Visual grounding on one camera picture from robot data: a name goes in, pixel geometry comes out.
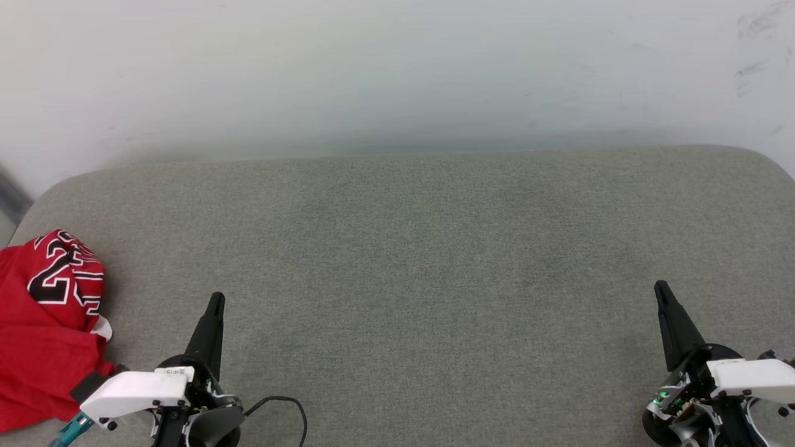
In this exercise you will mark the grey fabric sofa cushion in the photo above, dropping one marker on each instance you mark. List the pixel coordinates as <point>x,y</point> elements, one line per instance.
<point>410,279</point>

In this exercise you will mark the red basketball jersey number 23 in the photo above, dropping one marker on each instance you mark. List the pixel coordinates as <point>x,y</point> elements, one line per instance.
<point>37,347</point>

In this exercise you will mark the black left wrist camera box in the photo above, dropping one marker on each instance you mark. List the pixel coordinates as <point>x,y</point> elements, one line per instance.
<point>93,382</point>

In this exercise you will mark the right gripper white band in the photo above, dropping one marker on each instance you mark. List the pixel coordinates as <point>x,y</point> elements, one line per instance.
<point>745,377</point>

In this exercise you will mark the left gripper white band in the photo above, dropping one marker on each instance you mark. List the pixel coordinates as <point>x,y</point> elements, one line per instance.
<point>133,391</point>

